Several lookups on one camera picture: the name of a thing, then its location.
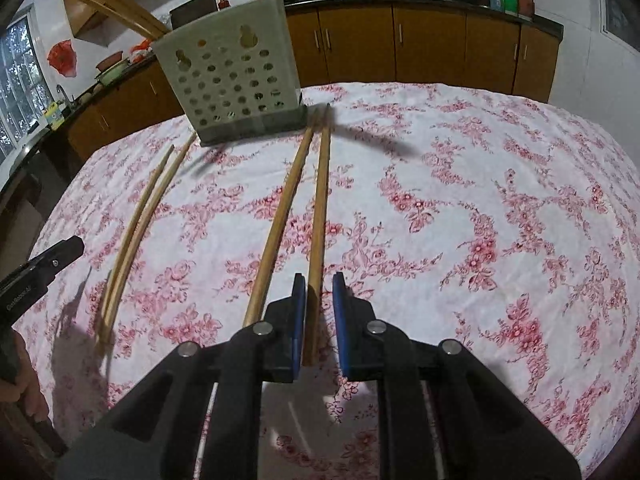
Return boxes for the dark cutting board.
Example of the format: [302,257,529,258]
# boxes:
[169,0,217,31]

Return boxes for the barred window with white frame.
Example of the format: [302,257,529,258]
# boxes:
[604,0,637,37]

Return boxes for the pale green perforated utensil holder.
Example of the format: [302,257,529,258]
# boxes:
[150,0,307,147]

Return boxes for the wooden chopstick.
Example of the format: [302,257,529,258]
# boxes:
[102,131,197,348]
[242,106,322,330]
[302,103,332,367]
[86,0,170,37]
[97,144,176,343]

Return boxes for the person's left hand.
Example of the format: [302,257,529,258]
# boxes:
[0,332,49,421]

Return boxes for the red hanging plastic bag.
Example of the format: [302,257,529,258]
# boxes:
[47,38,79,79]

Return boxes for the wooden base cabinets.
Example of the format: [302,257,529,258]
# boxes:
[65,0,561,161]

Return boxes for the red basin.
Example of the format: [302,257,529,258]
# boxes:
[94,50,127,74]

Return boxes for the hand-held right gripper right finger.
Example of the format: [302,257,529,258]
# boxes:
[332,272,583,480]

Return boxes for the green basin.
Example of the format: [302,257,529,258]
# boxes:
[97,59,132,87]

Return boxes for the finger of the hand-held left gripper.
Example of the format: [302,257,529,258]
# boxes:
[0,236,85,295]

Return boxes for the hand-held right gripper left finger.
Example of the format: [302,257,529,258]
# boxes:
[57,274,307,480]

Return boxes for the pink floral tablecloth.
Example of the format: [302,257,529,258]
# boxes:
[27,81,640,480]

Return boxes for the black kitchen countertop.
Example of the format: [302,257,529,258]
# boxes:
[0,0,565,196]

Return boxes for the barred window beside sink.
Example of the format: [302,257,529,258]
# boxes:
[0,14,54,162]

